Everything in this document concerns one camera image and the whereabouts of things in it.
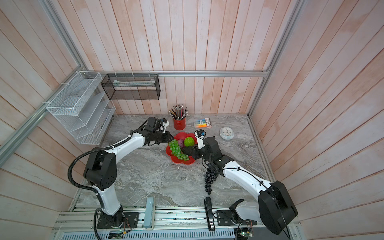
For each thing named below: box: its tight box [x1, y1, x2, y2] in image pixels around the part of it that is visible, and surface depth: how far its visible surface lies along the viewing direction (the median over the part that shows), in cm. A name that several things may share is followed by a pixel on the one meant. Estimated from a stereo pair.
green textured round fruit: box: [183, 136, 195, 147], surface depth 100 cm
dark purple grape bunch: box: [204, 168, 219, 195], surface depth 85 cm
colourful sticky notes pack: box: [194, 117, 212, 128], surface depth 116 cm
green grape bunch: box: [168, 139, 190, 161], surface depth 95 cm
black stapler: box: [204, 196, 215, 232], surface depth 74 cm
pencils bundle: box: [168, 104, 189, 121], surface depth 105 cm
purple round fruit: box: [178, 139, 184, 148], surface depth 100 cm
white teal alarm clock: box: [219, 127, 235, 140], surface depth 109 cm
